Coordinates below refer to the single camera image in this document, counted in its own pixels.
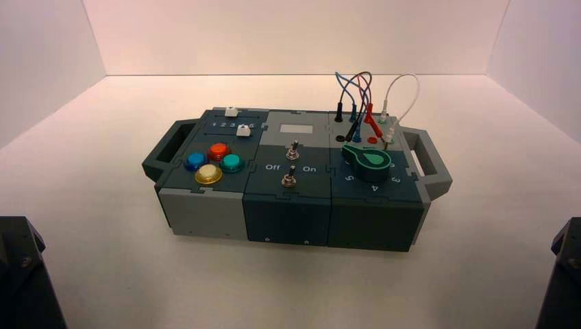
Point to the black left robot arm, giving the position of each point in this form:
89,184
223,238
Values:
22,281

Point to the orange round push button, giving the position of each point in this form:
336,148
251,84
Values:
219,150

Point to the metal toggle switch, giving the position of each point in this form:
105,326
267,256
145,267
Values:
288,177
293,150

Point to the white slider cap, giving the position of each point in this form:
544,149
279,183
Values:
232,111
243,131

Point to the blue round push button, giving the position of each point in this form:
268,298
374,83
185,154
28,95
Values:
196,161

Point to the dark green grey control box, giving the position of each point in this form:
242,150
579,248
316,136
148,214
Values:
290,218

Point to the yellow round push button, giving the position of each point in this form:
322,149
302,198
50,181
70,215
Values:
209,174

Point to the teal round push button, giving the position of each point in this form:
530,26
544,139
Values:
232,162

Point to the green rotary selector knob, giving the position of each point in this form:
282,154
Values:
370,162

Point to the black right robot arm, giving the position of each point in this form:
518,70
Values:
565,281

